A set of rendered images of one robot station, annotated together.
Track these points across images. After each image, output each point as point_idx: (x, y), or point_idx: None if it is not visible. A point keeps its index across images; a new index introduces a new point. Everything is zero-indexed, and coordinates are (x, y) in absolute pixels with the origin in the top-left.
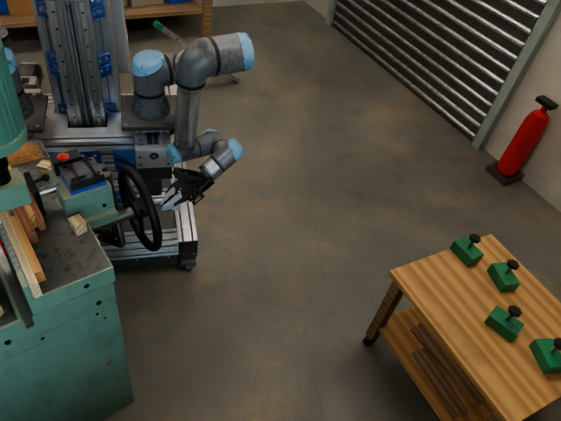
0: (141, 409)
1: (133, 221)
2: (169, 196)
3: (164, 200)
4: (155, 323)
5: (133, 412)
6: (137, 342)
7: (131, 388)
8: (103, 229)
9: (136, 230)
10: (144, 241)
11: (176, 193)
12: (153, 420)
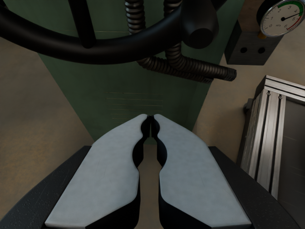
0: (85, 144)
1: (141, 31)
2: (166, 156)
3: (171, 127)
4: (150, 195)
5: (88, 138)
6: (141, 168)
7: (86, 129)
8: (210, 63)
9: (116, 37)
10: (60, 33)
11: (167, 222)
12: (71, 147)
